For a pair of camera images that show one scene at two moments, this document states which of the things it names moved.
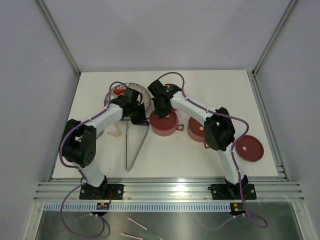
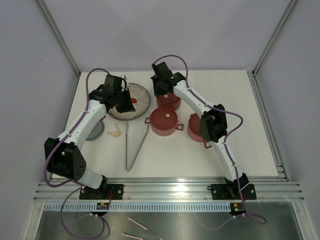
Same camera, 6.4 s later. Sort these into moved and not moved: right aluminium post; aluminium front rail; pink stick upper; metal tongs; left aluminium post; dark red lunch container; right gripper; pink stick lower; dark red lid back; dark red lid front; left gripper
Moved: dark red lid front; left gripper; right gripper; dark red lunch container
Not moved: metal tongs; dark red lid back; pink stick upper; aluminium front rail; left aluminium post; pink stick lower; right aluminium post
